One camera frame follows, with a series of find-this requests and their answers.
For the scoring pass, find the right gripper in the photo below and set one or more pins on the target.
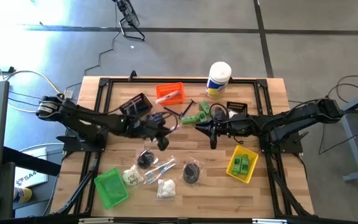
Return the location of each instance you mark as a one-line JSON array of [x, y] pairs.
[[228, 126]]

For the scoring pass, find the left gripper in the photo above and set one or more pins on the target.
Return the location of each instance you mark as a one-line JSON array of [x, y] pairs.
[[148, 127]]

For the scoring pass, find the bagged toothbrush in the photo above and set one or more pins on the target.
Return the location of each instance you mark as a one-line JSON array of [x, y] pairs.
[[158, 168], [163, 172], [172, 93], [166, 97]]

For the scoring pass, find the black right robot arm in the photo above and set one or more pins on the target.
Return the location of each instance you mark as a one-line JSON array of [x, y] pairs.
[[291, 119]]

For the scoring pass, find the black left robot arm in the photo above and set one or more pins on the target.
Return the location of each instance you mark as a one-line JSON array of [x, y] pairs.
[[82, 119]]

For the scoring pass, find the orange plastic basket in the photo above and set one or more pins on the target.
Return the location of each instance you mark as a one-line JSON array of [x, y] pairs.
[[179, 99]]

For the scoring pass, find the black plastic basket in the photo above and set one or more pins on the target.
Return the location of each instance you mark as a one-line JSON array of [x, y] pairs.
[[135, 102], [237, 106]]

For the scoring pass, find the white yellow wipes canister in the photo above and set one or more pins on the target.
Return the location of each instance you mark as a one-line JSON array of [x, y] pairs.
[[218, 77]]

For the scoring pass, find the yellow plastic basket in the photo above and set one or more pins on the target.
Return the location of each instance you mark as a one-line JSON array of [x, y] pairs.
[[253, 161]]

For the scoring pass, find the black clamp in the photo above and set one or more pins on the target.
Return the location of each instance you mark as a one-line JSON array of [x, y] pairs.
[[132, 75]]

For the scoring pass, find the green plastic basket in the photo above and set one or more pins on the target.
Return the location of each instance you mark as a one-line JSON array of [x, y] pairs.
[[110, 188]]

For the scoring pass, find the white power adapter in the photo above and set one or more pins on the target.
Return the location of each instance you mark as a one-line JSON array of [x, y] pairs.
[[68, 94]]

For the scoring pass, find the black floor fan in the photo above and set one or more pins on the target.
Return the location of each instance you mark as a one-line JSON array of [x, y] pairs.
[[128, 12]]

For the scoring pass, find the black desk beam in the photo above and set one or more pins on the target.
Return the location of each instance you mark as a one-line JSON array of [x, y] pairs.
[[33, 161]]

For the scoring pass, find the white printed box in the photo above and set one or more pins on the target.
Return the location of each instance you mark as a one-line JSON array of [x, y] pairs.
[[30, 179]]

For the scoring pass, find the grey metal table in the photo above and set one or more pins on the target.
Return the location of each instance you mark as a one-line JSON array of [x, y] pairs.
[[354, 146]]

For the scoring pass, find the person's shoe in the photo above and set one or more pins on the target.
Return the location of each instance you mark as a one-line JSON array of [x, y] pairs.
[[23, 194]]

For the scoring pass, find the black aluminium table frame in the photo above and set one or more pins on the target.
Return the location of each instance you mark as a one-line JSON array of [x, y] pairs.
[[151, 80]]

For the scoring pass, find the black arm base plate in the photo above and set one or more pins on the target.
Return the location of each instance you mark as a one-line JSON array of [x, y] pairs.
[[286, 146], [73, 144]]

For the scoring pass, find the silver frame bracket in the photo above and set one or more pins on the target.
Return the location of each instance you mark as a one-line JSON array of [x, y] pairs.
[[269, 221], [96, 221]]

